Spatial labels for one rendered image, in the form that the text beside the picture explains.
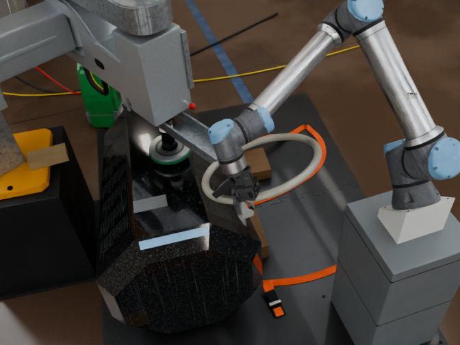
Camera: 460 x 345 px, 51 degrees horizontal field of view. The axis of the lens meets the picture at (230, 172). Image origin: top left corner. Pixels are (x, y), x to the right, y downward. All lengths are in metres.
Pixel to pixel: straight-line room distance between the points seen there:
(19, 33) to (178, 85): 0.79
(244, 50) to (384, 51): 3.16
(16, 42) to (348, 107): 2.65
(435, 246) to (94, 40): 1.75
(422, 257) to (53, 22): 1.98
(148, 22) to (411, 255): 1.39
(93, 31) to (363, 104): 2.50
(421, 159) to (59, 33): 1.77
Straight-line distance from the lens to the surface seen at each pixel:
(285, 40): 5.02
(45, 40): 2.57
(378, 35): 1.82
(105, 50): 2.35
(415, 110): 1.85
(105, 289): 2.40
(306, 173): 1.73
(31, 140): 2.97
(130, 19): 1.98
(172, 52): 2.11
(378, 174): 3.60
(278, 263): 3.02
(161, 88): 2.15
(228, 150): 1.57
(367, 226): 2.17
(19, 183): 2.73
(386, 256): 2.09
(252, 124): 1.59
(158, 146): 2.51
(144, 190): 2.38
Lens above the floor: 2.52
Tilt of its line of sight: 45 degrees down
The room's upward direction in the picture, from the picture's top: 5 degrees counter-clockwise
